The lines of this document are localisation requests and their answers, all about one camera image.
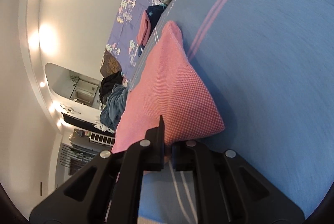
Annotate black clothing pile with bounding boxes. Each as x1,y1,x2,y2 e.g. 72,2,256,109
99,71,123,105

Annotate pink knitted cloth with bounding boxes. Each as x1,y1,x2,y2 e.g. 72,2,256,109
111,21,225,160

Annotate teal fleece blanket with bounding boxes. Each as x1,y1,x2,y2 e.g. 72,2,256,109
100,84,128,131

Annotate navy star folded garment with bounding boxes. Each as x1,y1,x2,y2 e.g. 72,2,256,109
137,4,166,57

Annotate purple tree-pattern bedsheet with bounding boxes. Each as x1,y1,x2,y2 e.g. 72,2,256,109
105,0,160,79

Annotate brown patterned cushion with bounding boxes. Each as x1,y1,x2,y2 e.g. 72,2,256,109
100,50,122,78

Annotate blue striped blanket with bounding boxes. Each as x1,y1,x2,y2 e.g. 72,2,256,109
131,0,333,223

